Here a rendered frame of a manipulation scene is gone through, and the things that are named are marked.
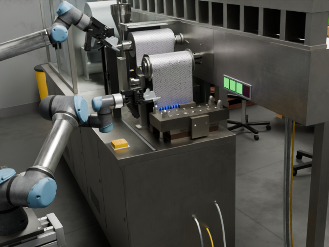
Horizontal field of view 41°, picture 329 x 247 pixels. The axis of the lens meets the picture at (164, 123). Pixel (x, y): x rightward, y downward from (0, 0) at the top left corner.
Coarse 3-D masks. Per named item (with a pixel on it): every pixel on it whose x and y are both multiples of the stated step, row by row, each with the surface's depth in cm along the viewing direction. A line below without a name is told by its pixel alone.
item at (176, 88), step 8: (152, 80) 235; (160, 80) 236; (168, 80) 238; (176, 80) 240; (184, 80) 242; (160, 88) 238; (168, 88) 240; (176, 88) 242; (184, 88) 243; (160, 96) 239; (168, 96) 241; (176, 96) 243; (184, 96) 245; (192, 96) 247; (160, 104) 241; (168, 104) 243
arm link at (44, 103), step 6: (48, 96) 194; (42, 102) 192; (48, 102) 190; (42, 108) 192; (42, 114) 193; (48, 114) 191; (90, 114) 231; (48, 120) 196; (78, 126) 234; (84, 126) 233; (90, 126) 231
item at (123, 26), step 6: (174, 18) 269; (120, 24) 257; (126, 24) 254; (132, 24) 253; (138, 24) 254; (144, 24) 255; (150, 24) 256; (156, 24) 258; (162, 24) 260; (126, 30) 251
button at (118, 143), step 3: (111, 141) 228; (114, 141) 227; (117, 141) 227; (120, 141) 227; (123, 141) 227; (111, 144) 229; (114, 144) 224; (117, 144) 223; (120, 144) 224; (123, 144) 224; (126, 144) 225; (114, 147) 224; (117, 147) 223; (120, 147) 224; (123, 147) 225
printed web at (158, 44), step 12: (144, 36) 253; (156, 36) 255; (168, 36) 257; (144, 48) 253; (156, 48) 256; (168, 48) 259; (132, 60) 267; (156, 60) 234; (168, 60) 236; (180, 60) 238; (132, 72) 270; (156, 72) 234; (168, 72) 237; (180, 72) 240
